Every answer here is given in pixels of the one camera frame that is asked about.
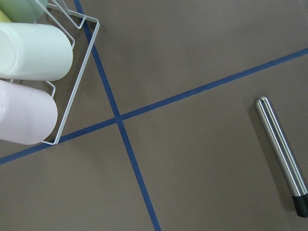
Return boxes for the white plastic cup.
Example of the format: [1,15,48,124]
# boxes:
[0,23,73,81]

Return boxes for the white wire cup rack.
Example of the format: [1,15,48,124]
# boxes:
[41,0,100,145]

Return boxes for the pink plastic cup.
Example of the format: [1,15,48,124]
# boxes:
[0,80,58,145]

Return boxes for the green plastic cup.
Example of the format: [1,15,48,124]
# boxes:
[0,0,45,23]

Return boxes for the steel muddler black tip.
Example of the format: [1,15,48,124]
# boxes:
[254,96,308,218]

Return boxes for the yellow plastic cup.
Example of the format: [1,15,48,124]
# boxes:
[0,10,11,23]

